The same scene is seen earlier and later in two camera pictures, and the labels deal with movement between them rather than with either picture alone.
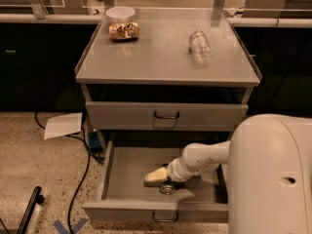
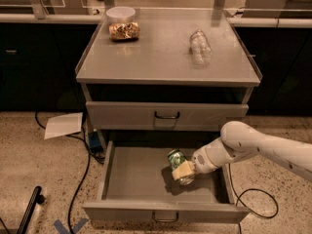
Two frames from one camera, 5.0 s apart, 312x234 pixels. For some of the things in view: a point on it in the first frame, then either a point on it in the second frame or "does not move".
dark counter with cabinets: (40, 54) does not move
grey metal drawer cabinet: (165, 74) does not move
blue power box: (95, 142) does not move
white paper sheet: (62, 126) does not move
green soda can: (168, 186) -> (175, 158)
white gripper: (173, 173) -> (202, 162)
